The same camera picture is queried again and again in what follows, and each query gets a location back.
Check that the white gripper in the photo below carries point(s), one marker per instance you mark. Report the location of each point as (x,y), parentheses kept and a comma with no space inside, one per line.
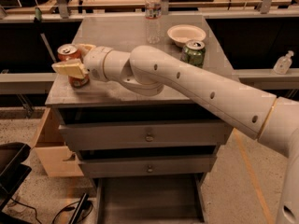
(94,63)

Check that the red coke can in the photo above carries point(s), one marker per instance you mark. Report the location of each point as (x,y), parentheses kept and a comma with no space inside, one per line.
(70,65)

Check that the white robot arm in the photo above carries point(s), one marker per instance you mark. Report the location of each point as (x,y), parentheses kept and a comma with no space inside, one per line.
(272,121)

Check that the middle grey drawer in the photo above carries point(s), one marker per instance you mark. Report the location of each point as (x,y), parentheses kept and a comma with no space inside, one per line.
(147,166)

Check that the green soda can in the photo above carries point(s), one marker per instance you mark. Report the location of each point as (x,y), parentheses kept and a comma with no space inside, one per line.
(193,53)

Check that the top grey drawer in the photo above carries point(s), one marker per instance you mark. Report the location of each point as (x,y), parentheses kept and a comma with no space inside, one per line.
(119,135)

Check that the open bottom grey drawer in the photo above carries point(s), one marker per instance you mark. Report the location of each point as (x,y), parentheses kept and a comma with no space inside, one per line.
(157,199)

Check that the clear plastic water bottle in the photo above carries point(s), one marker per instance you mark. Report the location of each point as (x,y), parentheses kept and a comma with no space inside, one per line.
(153,13)

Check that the light wooden box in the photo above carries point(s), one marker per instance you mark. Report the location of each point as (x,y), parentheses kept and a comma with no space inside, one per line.
(55,156)

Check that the white paper bowl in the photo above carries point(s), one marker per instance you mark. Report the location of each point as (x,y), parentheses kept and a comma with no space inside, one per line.
(180,34)

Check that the black chair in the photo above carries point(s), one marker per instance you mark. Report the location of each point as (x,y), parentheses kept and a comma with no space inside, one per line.
(12,174)

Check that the hand sanitizer bottle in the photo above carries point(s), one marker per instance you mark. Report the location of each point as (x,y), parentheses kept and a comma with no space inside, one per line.
(283,63)

